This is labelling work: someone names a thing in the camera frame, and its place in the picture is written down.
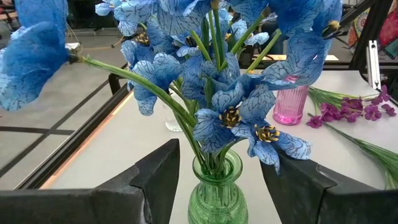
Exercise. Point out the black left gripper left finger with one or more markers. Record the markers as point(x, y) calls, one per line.
point(77, 208)

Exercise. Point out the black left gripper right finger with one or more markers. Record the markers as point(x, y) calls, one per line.
point(311, 199)

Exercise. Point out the blue artificial flower bunch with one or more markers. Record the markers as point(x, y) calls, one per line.
point(224, 99)

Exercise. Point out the green glass vase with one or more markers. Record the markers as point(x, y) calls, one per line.
point(217, 202)

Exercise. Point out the pink glass vase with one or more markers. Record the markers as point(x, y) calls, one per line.
point(289, 105)

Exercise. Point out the clear glass vase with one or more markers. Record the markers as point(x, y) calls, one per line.
point(172, 123)

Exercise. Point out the black gantry pole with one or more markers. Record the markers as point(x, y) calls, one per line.
point(370, 34)

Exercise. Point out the colourful patchwork cloth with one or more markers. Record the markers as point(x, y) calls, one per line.
point(359, 28)

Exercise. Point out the black metal table frame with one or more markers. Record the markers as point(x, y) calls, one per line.
point(77, 140)

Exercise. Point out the silver aluminium bracket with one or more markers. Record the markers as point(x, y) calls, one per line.
point(373, 62)

